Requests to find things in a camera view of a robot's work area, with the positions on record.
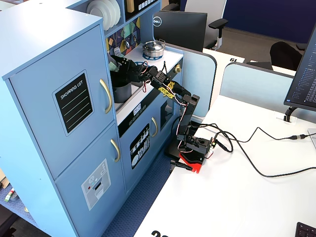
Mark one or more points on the brown cardboard box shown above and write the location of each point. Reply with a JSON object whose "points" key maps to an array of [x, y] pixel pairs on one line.
{"points": [[3, 179]]}

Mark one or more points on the green white small box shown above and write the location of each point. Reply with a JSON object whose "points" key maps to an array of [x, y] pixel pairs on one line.
{"points": [[8, 195]]}

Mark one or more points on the monitor showing code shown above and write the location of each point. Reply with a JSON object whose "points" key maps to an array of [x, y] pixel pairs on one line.
{"points": [[304, 81]]}

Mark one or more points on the black table clamp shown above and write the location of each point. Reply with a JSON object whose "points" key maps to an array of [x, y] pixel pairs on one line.
{"points": [[181, 165]]}

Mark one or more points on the black Dell monitor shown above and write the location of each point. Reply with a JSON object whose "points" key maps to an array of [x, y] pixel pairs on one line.
{"points": [[182, 29]]}

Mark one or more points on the white plate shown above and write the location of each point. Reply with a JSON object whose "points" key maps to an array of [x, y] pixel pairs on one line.
{"points": [[118, 10], [97, 14], [111, 12]]}

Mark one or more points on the steel pot with lid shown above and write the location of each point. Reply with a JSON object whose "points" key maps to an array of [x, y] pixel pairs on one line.
{"points": [[153, 48]]}

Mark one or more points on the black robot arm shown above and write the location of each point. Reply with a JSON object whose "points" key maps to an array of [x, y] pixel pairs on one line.
{"points": [[188, 111]]}

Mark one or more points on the gold stove knob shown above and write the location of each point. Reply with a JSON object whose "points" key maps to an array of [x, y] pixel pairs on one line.
{"points": [[177, 68]]}

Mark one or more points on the silver laptop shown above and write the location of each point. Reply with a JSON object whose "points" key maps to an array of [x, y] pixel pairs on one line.
{"points": [[313, 137]]}

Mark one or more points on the black monitor stand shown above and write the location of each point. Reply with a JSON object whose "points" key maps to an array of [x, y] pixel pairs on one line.
{"points": [[289, 113]]}

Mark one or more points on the black office chair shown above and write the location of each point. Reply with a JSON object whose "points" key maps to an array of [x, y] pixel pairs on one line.
{"points": [[284, 55]]}

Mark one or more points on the red mounting plate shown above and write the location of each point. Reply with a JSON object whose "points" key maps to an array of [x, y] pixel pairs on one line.
{"points": [[195, 164]]}

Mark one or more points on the gray office chair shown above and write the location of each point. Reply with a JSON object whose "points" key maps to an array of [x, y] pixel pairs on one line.
{"points": [[209, 12]]}

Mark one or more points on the blue toy kitchen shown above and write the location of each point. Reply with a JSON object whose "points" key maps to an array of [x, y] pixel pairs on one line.
{"points": [[37, 61]]}

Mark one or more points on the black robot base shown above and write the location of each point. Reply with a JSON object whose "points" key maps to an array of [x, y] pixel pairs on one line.
{"points": [[197, 145]]}

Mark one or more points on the gray cooking pot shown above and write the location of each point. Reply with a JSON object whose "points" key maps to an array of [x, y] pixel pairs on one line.
{"points": [[122, 95]]}

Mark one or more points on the robot controller board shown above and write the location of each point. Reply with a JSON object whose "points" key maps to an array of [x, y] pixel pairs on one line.
{"points": [[213, 143]]}

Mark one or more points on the hanging steel utensil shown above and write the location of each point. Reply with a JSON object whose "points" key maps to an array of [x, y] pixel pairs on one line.
{"points": [[135, 39], [127, 44]]}

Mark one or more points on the black keyboard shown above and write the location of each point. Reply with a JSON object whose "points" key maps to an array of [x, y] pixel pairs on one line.
{"points": [[307, 230]]}

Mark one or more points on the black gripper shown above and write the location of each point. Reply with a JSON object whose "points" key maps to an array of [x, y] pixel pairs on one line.
{"points": [[122, 66]]}

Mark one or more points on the steel slotted spatula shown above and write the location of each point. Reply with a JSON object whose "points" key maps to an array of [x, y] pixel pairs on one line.
{"points": [[117, 51]]}

